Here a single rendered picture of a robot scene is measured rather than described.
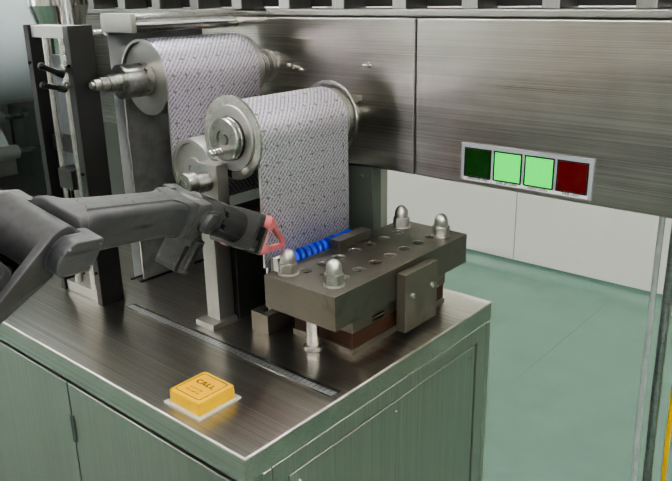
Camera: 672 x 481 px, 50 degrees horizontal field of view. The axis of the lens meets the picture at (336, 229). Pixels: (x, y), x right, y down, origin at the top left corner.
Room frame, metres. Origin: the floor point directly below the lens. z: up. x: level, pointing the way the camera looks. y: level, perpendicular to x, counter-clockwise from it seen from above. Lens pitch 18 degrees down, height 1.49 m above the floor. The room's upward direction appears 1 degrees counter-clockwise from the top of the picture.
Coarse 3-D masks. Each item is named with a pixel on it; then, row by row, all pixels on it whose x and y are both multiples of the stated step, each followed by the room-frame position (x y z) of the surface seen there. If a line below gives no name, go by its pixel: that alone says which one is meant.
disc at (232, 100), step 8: (224, 96) 1.26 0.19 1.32; (232, 96) 1.24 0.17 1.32; (216, 104) 1.27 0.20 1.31; (224, 104) 1.26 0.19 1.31; (232, 104) 1.24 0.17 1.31; (240, 104) 1.23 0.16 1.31; (208, 112) 1.29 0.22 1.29; (248, 112) 1.22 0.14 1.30; (208, 120) 1.29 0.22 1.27; (248, 120) 1.22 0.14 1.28; (256, 120) 1.21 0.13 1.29; (208, 128) 1.29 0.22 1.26; (256, 128) 1.21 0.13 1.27; (208, 136) 1.29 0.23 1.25; (256, 136) 1.21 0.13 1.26; (208, 144) 1.29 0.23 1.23; (256, 144) 1.21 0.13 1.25; (256, 152) 1.21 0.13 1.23; (216, 160) 1.28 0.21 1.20; (256, 160) 1.21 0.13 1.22; (248, 168) 1.22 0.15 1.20; (256, 168) 1.21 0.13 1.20; (232, 176) 1.25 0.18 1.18; (240, 176) 1.24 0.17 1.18; (248, 176) 1.23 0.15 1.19
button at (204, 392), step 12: (204, 372) 1.01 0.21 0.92; (180, 384) 0.98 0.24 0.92; (192, 384) 0.98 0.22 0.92; (204, 384) 0.98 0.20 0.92; (216, 384) 0.98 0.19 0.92; (228, 384) 0.98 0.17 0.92; (180, 396) 0.95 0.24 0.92; (192, 396) 0.94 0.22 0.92; (204, 396) 0.94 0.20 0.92; (216, 396) 0.95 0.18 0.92; (228, 396) 0.97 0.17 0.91; (192, 408) 0.93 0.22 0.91; (204, 408) 0.93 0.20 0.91
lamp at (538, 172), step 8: (528, 160) 1.23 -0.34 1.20; (536, 160) 1.22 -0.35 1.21; (544, 160) 1.21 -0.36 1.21; (552, 160) 1.20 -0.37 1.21; (528, 168) 1.23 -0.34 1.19; (536, 168) 1.22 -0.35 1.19; (544, 168) 1.21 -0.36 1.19; (552, 168) 1.20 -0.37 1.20; (528, 176) 1.23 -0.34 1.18; (536, 176) 1.22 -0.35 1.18; (544, 176) 1.21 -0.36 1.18; (528, 184) 1.23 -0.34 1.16; (536, 184) 1.22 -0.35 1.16; (544, 184) 1.21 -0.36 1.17
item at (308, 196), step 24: (264, 168) 1.22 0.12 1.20; (288, 168) 1.26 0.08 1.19; (312, 168) 1.31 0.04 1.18; (336, 168) 1.36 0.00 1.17; (264, 192) 1.22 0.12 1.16; (288, 192) 1.26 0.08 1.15; (312, 192) 1.31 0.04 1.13; (336, 192) 1.36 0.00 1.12; (288, 216) 1.26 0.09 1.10; (312, 216) 1.31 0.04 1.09; (336, 216) 1.36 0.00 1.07; (288, 240) 1.26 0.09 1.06; (312, 240) 1.31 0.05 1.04; (264, 264) 1.21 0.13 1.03
